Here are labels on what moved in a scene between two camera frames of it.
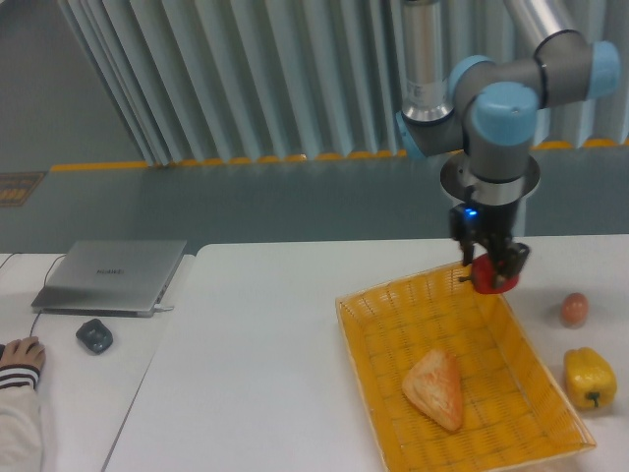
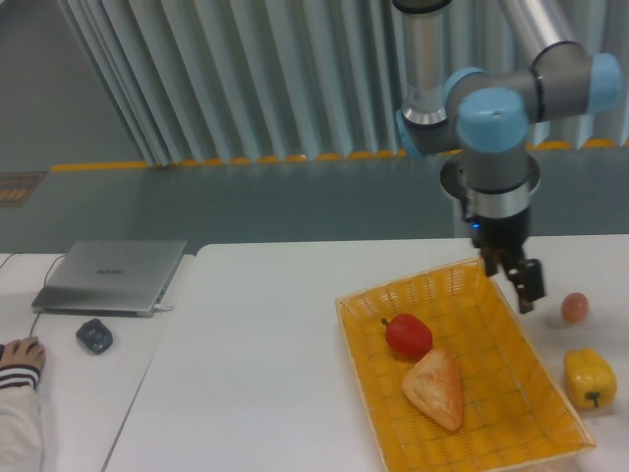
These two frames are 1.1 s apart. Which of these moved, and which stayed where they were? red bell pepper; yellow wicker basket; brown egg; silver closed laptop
Moved: red bell pepper
Stayed: yellow wicker basket; silver closed laptop; brown egg
